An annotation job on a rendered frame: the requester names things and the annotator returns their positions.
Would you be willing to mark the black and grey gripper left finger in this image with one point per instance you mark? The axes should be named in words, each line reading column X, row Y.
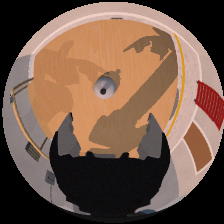
column 64, row 146

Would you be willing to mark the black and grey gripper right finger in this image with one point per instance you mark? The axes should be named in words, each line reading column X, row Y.
column 154, row 149

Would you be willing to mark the silver service bell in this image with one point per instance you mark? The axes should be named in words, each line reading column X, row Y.
column 105, row 87

